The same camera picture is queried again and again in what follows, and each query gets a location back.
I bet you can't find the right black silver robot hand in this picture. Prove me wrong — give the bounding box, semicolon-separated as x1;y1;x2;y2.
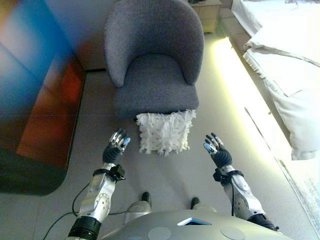
203;132;233;169

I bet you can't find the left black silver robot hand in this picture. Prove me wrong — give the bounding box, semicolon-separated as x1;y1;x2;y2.
101;127;132;165

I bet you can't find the white fringed cushion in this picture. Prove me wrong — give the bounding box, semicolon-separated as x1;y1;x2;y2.
135;109;197;157

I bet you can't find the right silver robot leg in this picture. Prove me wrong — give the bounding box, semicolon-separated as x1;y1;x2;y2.
191;196;218;213

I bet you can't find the silver robot leg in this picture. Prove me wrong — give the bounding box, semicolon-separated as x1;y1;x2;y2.
123;191;153;223
191;196;218;213

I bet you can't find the left silver robot leg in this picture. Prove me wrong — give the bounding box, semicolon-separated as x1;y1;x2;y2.
123;191;153;223

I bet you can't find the silver robot torso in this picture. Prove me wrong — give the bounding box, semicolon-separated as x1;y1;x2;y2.
99;209;291;240

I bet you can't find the grey fabric armchair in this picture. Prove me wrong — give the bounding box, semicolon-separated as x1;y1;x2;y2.
103;0;206;118

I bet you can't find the dark floor rug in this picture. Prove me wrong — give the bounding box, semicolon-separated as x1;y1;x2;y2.
0;49;87;197

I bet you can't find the light wooden nightstand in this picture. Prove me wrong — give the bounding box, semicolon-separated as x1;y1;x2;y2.
188;0;223;34

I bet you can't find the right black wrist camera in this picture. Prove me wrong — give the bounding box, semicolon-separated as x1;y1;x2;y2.
212;168;227;186

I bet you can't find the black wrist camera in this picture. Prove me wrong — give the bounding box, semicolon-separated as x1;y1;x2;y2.
109;164;126;181
212;168;227;186

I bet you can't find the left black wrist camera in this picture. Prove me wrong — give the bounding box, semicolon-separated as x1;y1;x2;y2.
109;164;126;181

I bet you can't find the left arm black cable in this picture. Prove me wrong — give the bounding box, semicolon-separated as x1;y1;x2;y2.
43;174;126;240

